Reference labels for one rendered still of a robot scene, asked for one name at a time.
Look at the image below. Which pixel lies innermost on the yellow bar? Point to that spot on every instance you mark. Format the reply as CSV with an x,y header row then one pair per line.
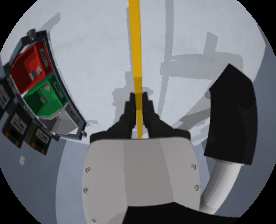
x,y
135,28

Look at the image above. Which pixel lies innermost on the dark grey metal shelf rack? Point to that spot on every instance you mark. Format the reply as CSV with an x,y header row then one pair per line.
x,y
31,40

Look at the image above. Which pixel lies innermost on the red bin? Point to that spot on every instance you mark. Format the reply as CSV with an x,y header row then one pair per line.
x,y
22,70

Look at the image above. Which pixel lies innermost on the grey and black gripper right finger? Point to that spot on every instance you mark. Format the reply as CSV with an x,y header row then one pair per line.
x,y
155,126

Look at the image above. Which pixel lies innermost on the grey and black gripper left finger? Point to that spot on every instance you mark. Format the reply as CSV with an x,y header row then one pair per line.
x,y
123,128

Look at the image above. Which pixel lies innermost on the grey open bin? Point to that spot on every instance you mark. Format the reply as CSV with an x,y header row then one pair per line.
x,y
61,123

